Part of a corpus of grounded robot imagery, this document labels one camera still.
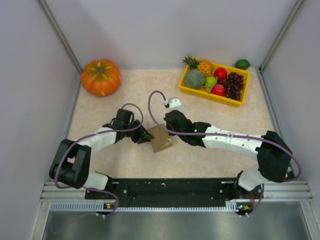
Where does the green lime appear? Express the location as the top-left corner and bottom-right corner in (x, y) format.
(234, 59), (251, 70)

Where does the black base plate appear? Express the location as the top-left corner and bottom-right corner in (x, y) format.
(85, 178), (262, 207)

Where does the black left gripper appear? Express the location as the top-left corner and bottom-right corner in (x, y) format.
(123, 119), (153, 144)

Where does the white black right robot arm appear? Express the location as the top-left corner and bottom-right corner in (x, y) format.
(164, 110), (292, 198)

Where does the red apple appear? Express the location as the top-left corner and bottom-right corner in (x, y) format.
(211, 84), (226, 97)
(213, 67), (228, 81)

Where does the green netted melon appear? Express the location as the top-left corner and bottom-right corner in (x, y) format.
(184, 69), (206, 90)

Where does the small pineapple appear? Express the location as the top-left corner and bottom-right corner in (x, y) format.
(182, 53), (214, 77)

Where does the dark purple grape bunch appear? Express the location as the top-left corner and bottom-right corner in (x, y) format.
(217, 72), (244, 101)

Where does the red apple at back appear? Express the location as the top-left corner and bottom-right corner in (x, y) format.
(213, 67), (228, 81)

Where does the yellow plastic tray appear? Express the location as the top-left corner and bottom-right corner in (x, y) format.
(179, 62), (250, 107)

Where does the red apple at front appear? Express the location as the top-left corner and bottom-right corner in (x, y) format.
(211, 84), (226, 97)

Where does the brown cardboard express box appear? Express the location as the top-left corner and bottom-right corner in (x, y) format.
(147, 126), (174, 153)

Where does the orange pumpkin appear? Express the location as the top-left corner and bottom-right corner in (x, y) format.
(80, 59), (122, 97)

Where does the grey slotted cable duct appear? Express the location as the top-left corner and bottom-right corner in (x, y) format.
(49, 200), (253, 214)

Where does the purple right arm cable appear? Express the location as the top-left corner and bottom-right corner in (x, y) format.
(147, 90), (302, 217)

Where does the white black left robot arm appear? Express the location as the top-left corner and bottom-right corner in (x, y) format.
(49, 108), (154, 199)

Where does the green pear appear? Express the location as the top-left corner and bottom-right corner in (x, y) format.
(204, 76), (217, 93)

